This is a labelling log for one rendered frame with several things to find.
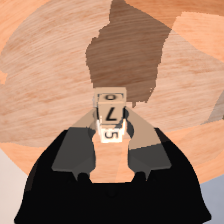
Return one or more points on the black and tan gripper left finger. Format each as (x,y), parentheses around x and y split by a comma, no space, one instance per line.
(71,153)

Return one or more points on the beige cube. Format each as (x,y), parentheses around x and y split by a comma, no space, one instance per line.
(111,133)
(110,108)

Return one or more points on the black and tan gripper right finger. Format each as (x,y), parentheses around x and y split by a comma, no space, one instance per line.
(152,152)

